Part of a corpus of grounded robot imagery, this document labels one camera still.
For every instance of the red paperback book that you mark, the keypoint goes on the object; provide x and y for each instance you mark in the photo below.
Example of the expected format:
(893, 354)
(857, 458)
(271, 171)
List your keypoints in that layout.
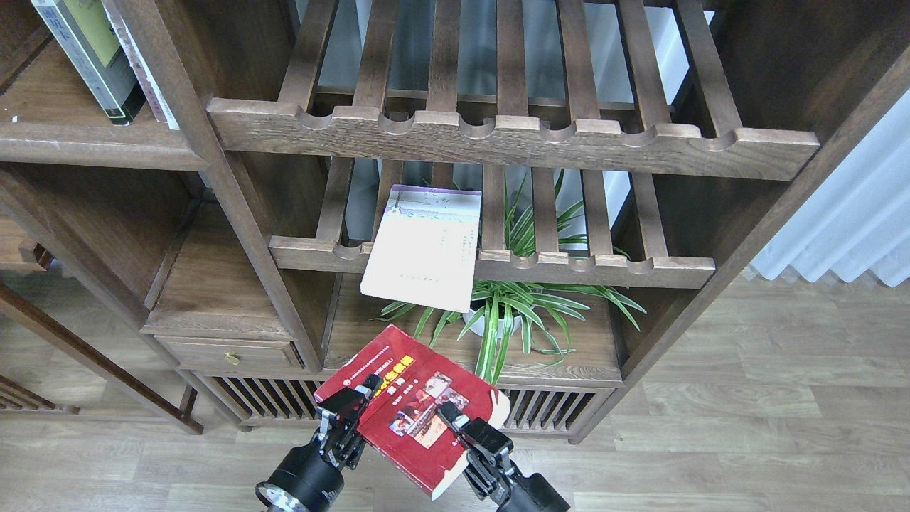
(401, 421)

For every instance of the white pleated curtain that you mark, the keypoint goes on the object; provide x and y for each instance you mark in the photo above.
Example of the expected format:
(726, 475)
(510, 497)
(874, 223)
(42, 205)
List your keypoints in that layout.
(857, 221)

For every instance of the white lavender paperback book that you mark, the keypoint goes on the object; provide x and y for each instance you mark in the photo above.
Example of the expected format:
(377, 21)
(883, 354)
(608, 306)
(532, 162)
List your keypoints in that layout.
(425, 249)

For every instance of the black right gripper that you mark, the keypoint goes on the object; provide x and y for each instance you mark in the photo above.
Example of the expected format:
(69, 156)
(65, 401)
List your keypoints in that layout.
(490, 471)

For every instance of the white upright book spine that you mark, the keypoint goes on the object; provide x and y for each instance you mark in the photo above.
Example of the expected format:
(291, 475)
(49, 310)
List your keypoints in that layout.
(154, 97)

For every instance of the dark wooden bookshelf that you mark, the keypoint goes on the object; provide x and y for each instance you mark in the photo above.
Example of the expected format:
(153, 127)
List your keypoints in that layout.
(690, 129)

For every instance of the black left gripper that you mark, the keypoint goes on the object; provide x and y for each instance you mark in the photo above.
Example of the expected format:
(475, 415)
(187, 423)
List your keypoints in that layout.
(309, 477)

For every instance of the green grey black-edged book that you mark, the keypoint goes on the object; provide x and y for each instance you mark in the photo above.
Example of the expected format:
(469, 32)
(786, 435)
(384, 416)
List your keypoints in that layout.
(83, 30)

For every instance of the green spider plant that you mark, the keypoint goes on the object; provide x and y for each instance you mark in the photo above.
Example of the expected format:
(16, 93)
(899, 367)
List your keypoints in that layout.
(500, 308)

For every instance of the wooden furniture frame left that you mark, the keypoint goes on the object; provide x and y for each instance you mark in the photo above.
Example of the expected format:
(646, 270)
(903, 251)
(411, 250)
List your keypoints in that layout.
(20, 252)

